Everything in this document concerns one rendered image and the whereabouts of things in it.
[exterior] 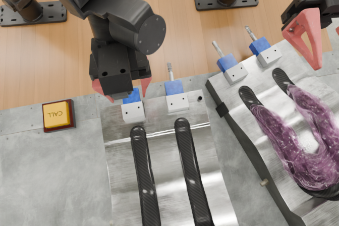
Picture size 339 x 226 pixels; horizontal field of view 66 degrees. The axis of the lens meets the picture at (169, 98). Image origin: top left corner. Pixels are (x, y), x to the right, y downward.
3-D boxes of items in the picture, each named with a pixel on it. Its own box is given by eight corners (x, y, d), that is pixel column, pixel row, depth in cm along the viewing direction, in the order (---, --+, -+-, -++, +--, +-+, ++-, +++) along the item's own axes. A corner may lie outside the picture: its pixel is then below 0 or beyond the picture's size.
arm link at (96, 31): (141, 37, 43) (134, -4, 38) (114, 54, 40) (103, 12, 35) (114, 24, 46) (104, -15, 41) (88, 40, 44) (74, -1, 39)
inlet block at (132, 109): (118, 75, 70) (115, 67, 64) (137, 72, 70) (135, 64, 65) (126, 123, 66) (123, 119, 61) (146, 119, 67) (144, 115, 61)
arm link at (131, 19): (177, 25, 39) (150, -50, 29) (142, 68, 37) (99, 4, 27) (126, 5, 45) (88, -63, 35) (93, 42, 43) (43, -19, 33)
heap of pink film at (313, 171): (242, 109, 68) (251, 102, 61) (297, 79, 71) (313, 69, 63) (299, 203, 63) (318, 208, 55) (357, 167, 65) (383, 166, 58)
